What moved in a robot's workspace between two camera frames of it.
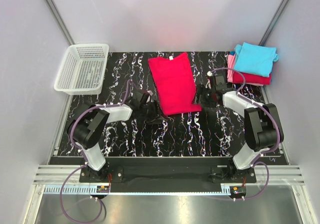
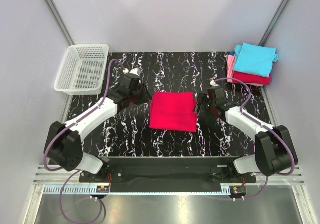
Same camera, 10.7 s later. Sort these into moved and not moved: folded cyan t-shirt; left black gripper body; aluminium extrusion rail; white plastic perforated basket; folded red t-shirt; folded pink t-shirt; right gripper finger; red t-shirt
Moved: red t-shirt; left black gripper body; right gripper finger
Not moved: folded red t-shirt; white plastic perforated basket; folded pink t-shirt; folded cyan t-shirt; aluminium extrusion rail
